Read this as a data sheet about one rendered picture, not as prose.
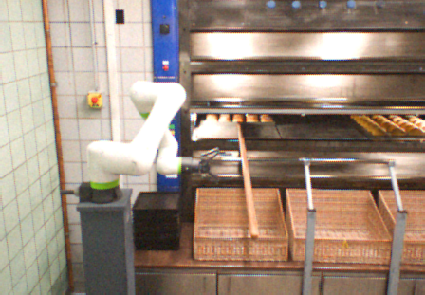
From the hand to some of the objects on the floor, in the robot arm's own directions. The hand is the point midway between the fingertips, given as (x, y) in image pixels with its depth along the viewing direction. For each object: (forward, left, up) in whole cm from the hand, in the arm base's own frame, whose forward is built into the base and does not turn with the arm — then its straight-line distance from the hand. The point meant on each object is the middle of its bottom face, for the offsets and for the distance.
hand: (230, 166), depth 236 cm
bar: (+36, +4, -119) cm, 124 cm away
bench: (+55, +24, -119) cm, 133 cm away
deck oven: (+67, +146, -119) cm, 200 cm away
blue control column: (-30, +152, -119) cm, 195 cm away
